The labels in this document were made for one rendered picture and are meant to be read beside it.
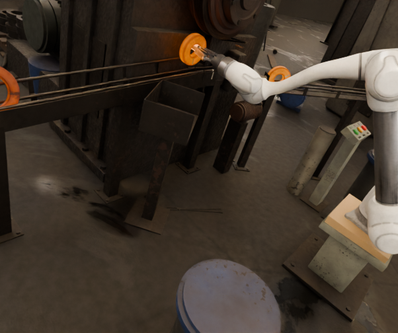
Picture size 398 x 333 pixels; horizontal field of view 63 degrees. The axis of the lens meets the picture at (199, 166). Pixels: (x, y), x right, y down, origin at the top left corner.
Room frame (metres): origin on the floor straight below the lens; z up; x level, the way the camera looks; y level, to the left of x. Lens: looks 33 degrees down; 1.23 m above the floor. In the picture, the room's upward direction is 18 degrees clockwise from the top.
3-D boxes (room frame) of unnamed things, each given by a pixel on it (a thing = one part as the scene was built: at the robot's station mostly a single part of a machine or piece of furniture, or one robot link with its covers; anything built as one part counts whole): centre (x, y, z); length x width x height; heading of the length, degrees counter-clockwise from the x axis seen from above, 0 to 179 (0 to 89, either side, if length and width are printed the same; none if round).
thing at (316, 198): (1.96, -0.87, 0.31); 0.24 x 0.16 x 0.62; 145
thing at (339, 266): (1.31, -0.86, 0.16); 0.40 x 0.40 x 0.31; 58
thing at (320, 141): (2.01, -0.72, 0.26); 0.12 x 0.12 x 0.52
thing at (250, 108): (2.01, -0.18, 0.27); 0.22 x 0.13 x 0.53; 145
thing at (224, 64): (1.50, 0.02, 0.83); 0.09 x 0.06 x 0.09; 146
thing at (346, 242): (1.31, -0.86, 0.33); 0.32 x 0.32 x 0.04; 58
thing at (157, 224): (1.26, 0.18, 0.36); 0.26 x 0.20 x 0.72; 0
